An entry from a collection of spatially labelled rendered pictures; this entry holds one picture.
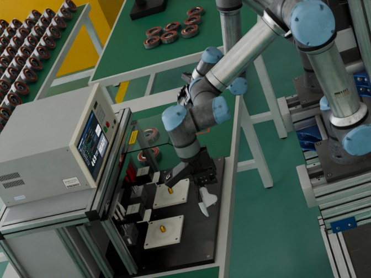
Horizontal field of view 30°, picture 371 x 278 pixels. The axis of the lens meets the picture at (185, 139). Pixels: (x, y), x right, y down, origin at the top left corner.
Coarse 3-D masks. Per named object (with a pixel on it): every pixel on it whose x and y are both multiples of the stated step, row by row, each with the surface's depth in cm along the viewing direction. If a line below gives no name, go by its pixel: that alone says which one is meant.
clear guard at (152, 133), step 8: (136, 120) 299; (144, 120) 296; (152, 120) 294; (160, 120) 291; (136, 128) 293; (144, 128) 291; (152, 128) 288; (160, 128) 286; (128, 136) 290; (144, 136) 285; (152, 136) 283; (160, 136) 281; (168, 136) 278; (136, 144) 282; (144, 144) 280; (152, 144) 278; (160, 144) 276; (128, 152) 280
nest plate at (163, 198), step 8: (160, 184) 304; (176, 184) 300; (184, 184) 298; (160, 192) 299; (168, 192) 297; (176, 192) 295; (184, 192) 293; (160, 200) 294; (168, 200) 292; (176, 200) 290; (184, 200) 288
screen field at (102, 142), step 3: (102, 132) 273; (102, 135) 272; (102, 138) 272; (105, 138) 275; (99, 141) 269; (102, 141) 271; (105, 141) 274; (99, 144) 268; (102, 144) 271; (105, 144) 274; (99, 147) 267; (102, 147) 270; (99, 150) 267; (102, 150) 269; (102, 153) 268; (102, 156) 268
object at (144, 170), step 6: (138, 168) 295; (144, 168) 293; (150, 168) 292; (138, 174) 291; (144, 174) 289; (150, 174) 290; (156, 174) 293; (138, 180) 290; (144, 180) 290; (150, 180) 289; (156, 180) 290; (126, 186) 293; (132, 186) 294
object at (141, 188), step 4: (140, 188) 299; (144, 188) 301; (132, 192) 299; (136, 192) 298; (140, 192) 297; (144, 192) 300; (132, 196) 296; (136, 196) 295; (140, 196) 295; (144, 196) 299; (132, 200) 296; (136, 200) 296; (140, 200) 296; (144, 200) 298; (144, 204) 297
